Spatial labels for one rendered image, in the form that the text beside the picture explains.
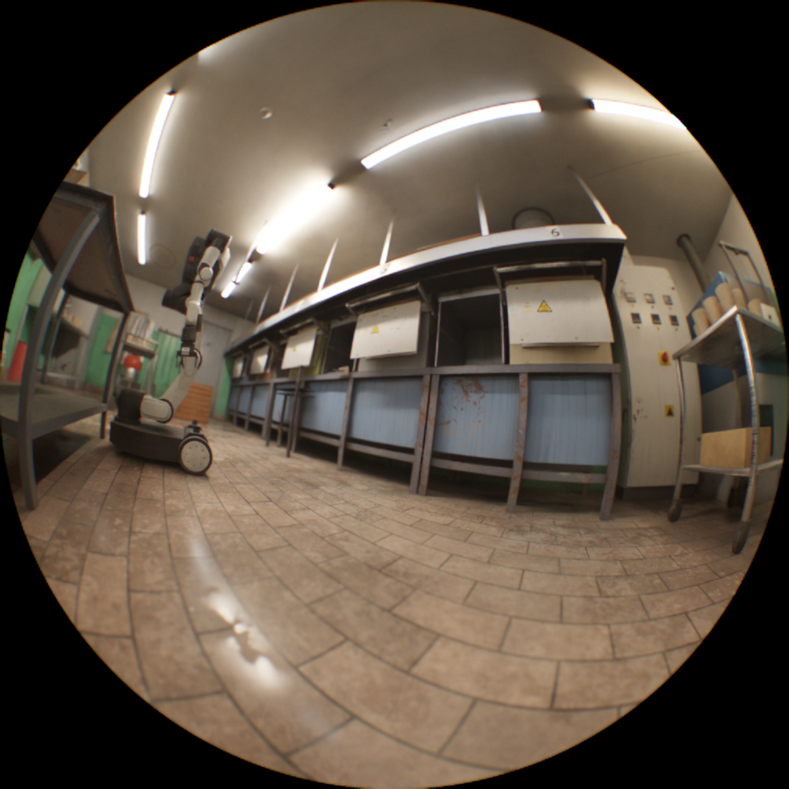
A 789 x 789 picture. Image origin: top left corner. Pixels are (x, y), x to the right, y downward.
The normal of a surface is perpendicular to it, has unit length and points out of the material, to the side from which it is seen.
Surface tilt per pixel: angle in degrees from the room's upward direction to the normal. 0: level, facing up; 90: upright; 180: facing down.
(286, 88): 180
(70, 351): 90
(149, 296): 90
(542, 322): 90
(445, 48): 180
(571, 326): 90
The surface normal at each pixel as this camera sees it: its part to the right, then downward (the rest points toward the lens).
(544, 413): -0.57, -0.20
